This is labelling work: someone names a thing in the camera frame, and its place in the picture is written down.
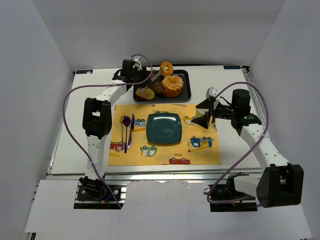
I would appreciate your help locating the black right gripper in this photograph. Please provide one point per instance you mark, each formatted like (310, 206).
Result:
(211, 112)

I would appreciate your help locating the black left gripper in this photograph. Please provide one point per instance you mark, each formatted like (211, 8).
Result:
(144, 75)

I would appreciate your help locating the silver metal tongs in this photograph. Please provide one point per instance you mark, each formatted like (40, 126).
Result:
(154, 75)

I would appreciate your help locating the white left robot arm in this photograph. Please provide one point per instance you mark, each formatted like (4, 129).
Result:
(97, 113)

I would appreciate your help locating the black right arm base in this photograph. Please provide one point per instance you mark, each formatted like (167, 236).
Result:
(226, 191)

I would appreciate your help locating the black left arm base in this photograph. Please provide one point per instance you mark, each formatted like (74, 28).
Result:
(94, 195)

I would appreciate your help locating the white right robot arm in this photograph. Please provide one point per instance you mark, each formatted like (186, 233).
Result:
(281, 183)

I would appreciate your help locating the pale yellow cup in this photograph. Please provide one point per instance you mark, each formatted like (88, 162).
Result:
(199, 112)

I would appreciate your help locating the black baking tray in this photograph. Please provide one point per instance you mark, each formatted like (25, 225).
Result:
(161, 99)

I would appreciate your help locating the brown chocolate croissant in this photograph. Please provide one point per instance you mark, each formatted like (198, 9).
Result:
(158, 89)

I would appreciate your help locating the sugared orange brioche bun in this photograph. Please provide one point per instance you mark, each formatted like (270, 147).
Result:
(173, 86)

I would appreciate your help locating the purple iridescent knife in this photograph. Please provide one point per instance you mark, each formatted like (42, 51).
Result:
(132, 126)

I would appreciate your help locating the purple iridescent spoon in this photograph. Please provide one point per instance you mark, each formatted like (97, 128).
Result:
(126, 121)

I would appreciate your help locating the dark teal square plate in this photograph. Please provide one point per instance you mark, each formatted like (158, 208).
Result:
(164, 128)

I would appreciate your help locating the yellow vehicle print placemat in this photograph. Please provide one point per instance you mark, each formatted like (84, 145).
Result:
(198, 146)

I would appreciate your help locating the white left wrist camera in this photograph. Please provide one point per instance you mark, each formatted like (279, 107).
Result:
(137, 62)

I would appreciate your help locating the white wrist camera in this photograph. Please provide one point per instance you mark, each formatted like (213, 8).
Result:
(137, 62)
(211, 93)

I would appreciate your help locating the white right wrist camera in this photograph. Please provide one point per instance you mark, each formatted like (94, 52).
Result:
(211, 93)

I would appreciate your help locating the glazed ring donut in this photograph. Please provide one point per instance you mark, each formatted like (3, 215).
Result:
(166, 69)

